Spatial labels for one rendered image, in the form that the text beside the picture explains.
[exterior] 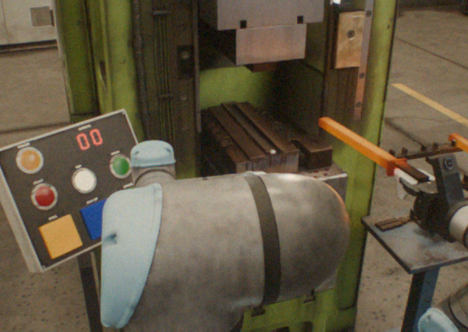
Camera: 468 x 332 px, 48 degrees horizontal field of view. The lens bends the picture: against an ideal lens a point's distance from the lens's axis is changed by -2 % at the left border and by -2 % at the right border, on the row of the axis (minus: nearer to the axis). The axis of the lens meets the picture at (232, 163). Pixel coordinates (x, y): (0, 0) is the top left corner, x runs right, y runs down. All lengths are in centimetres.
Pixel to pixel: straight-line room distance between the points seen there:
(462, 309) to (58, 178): 86
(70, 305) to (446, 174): 190
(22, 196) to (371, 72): 114
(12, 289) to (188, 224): 237
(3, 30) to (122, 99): 524
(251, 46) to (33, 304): 170
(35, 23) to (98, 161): 544
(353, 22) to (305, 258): 129
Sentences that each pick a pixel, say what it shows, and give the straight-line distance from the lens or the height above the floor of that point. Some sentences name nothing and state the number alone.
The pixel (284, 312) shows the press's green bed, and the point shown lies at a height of 41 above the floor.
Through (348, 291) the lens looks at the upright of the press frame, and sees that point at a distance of 227.
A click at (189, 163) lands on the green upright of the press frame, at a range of 164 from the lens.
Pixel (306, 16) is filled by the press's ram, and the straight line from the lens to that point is 145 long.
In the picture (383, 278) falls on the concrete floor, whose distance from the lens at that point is 272.
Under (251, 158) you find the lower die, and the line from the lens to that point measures 153.
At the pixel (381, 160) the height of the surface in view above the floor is 112.
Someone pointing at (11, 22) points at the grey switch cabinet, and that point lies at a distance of 666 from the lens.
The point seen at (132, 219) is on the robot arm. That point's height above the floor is 146.
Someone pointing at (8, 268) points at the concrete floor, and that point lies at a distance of 290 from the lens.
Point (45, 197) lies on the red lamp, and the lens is 122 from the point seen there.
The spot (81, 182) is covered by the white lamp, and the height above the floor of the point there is 109.
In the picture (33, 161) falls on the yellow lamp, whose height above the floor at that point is 116.
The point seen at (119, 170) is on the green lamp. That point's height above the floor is 108.
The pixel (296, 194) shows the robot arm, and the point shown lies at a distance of 45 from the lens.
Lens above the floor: 169
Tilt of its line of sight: 28 degrees down
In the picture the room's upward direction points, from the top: straight up
